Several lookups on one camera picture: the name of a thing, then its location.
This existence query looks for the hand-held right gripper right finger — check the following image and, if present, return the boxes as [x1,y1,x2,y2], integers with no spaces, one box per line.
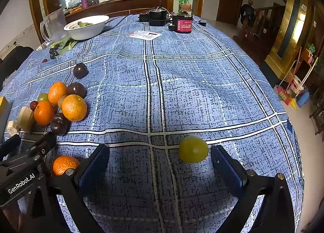
[211,145,295,233]

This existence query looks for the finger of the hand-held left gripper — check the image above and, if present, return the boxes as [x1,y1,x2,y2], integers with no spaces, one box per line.
[5,132,57,166]
[0,134,22,160]

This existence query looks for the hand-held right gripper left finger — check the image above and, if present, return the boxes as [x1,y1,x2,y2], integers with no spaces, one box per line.
[23,144,110,233]

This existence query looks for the orange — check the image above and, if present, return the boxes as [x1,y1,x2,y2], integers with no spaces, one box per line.
[61,95,88,122]
[34,101,55,126]
[48,82,69,106]
[52,155,80,176]

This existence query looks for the white foam box yellow tape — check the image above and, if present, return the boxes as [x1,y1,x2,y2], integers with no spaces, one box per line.
[0,96,35,139]

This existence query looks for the dark purple passion fruit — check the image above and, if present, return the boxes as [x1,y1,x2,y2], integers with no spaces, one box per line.
[73,62,89,79]
[50,112,70,136]
[67,82,87,99]

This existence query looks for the yellow-green round fruit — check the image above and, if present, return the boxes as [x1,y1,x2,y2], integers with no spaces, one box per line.
[178,136,209,164]

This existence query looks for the black sofa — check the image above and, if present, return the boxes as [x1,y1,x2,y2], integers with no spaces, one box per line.
[0,46,34,89]

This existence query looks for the red broom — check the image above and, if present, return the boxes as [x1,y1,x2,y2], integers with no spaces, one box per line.
[276,46,303,106]

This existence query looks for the blue plaid tablecloth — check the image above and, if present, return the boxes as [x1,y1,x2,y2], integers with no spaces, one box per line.
[0,14,304,233]

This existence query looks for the blue jug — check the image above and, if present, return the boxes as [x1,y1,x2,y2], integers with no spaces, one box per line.
[296,91,310,108]

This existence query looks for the green leafy vegetable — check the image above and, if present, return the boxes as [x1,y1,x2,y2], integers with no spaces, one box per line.
[51,36,79,51]

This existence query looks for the white bucket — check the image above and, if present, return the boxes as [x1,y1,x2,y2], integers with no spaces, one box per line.
[290,75,304,94]

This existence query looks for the clear glass pitcher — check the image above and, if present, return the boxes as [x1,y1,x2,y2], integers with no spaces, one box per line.
[40,8,68,44]

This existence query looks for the white bowl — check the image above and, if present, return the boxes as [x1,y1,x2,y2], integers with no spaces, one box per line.
[63,15,110,40]

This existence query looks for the green vegetable scraps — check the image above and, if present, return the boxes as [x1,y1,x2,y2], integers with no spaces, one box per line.
[69,21,100,29]

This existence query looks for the white paper card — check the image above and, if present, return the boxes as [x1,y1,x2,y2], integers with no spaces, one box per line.
[127,31,162,41]

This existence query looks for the red and black canister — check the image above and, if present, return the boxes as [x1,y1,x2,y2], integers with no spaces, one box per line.
[168,13,194,34]

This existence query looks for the wooden stair railing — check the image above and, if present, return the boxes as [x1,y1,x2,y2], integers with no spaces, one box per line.
[233,3,286,54]

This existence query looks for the black device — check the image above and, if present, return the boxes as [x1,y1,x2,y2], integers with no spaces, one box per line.
[149,2,169,26]

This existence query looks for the golden door frame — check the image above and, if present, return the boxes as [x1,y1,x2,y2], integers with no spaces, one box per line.
[264,0,324,82]

